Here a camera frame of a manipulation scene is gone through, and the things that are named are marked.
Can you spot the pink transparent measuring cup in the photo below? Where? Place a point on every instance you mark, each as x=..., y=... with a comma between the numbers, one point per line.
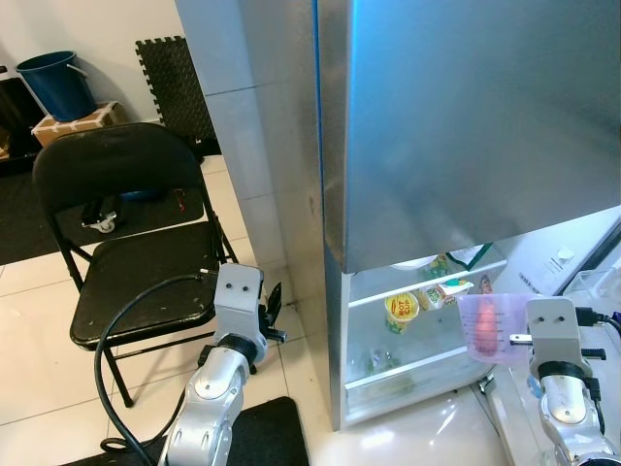
x=509, y=311

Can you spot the reddish pointed food item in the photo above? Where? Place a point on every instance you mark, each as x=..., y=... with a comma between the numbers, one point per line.
x=485, y=335

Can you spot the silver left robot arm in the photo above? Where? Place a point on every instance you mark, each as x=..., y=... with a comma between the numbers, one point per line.
x=209, y=398

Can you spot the clear fridge drawer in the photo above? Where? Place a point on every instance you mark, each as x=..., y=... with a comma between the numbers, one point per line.
x=408, y=374

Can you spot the steel fridge cabinet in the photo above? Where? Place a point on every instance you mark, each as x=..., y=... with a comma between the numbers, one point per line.
x=262, y=146

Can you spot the clear bottle teal cap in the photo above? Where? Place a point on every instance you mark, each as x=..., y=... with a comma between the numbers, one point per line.
x=534, y=385

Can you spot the yellow white drink carton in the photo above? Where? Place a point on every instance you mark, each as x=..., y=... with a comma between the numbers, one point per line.
x=441, y=294

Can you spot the green white food packet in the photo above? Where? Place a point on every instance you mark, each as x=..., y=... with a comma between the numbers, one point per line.
x=466, y=257

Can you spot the black floor mat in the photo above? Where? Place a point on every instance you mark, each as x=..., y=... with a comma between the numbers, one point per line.
x=262, y=437

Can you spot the yellow cup noodle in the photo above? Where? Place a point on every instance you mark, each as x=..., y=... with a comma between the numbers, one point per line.
x=402, y=311

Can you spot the black folding chair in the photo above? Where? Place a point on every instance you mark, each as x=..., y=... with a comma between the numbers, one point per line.
x=136, y=282

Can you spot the black foam puzzle mat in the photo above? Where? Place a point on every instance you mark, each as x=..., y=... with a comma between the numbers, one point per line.
x=175, y=87

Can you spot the closed brown cardboard box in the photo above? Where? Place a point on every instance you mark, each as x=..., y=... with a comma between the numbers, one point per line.
x=82, y=124

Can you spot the dark blue bucket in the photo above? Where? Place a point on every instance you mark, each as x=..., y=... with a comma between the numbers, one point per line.
x=58, y=87

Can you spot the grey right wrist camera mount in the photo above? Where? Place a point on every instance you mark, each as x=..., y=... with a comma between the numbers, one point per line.
x=553, y=335

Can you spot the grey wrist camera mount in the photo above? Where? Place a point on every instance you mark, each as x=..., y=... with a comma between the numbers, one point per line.
x=553, y=335
x=238, y=301

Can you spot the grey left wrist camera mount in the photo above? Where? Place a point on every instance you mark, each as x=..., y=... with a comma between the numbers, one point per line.
x=238, y=301

